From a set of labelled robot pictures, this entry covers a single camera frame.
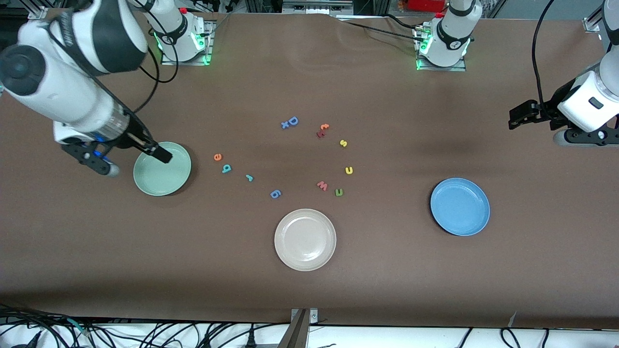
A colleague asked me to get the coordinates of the green round plate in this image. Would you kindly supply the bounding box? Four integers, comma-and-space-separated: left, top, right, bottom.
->
133, 141, 192, 197

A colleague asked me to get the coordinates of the blue round plate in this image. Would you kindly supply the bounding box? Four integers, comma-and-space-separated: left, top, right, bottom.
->
430, 177, 491, 237

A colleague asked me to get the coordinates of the red box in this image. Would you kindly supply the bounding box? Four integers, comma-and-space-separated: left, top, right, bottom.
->
408, 0, 448, 13

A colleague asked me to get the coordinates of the beige round plate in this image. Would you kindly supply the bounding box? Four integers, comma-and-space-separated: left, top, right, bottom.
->
274, 208, 337, 272

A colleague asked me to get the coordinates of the brown table cover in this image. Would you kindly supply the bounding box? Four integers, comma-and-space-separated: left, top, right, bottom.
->
0, 9, 619, 330

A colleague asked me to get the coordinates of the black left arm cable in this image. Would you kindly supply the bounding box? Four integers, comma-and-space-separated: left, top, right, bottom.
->
531, 0, 557, 116

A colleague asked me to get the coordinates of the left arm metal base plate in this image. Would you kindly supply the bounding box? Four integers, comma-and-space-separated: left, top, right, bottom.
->
413, 27, 467, 72

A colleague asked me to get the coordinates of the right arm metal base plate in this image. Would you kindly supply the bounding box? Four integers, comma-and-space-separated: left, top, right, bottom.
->
161, 19, 214, 66

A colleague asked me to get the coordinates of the short black table cable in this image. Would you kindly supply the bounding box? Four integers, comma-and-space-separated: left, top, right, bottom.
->
382, 14, 421, 30

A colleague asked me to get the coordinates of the long black table cable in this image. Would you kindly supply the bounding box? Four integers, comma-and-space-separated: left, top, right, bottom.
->
337, 17, 426, 43

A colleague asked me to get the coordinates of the teal tipped cable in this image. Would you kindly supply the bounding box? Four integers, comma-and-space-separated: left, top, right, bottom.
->
65, 317, 92, 337

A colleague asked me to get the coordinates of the aluminium frame beam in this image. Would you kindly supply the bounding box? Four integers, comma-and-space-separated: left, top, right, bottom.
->
282, 0, 356, 15

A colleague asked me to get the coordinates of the metal table clamp bracket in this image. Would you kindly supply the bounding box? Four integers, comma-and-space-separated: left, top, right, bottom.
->
278, 308, 320, 348

